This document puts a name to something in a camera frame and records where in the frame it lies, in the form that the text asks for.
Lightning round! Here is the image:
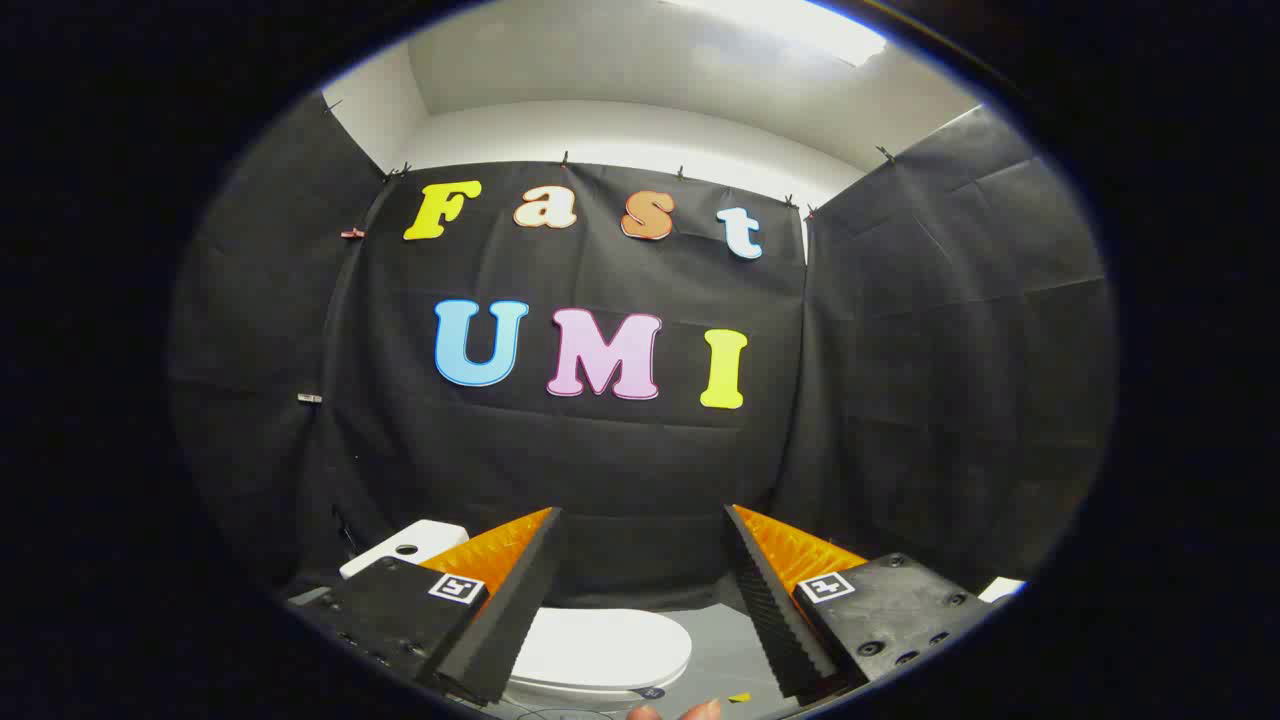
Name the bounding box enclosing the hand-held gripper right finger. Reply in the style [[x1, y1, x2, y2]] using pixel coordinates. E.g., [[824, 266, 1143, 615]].
[[723, 504, 993, 703]]

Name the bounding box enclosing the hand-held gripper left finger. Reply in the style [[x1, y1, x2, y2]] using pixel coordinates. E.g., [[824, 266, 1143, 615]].
[[283, 506, 564, 707]]

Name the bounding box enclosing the white toilet lid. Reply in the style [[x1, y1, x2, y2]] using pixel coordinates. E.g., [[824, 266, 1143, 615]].
[[510, 607, 694, 691]]

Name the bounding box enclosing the white ceramic toilet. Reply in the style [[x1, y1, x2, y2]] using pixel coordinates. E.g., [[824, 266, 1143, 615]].
[[339, 519, 691, 705]]

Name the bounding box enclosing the black backdrop cloth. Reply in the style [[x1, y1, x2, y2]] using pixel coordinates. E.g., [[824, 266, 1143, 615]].
[[168, 90, 1116, 613]]

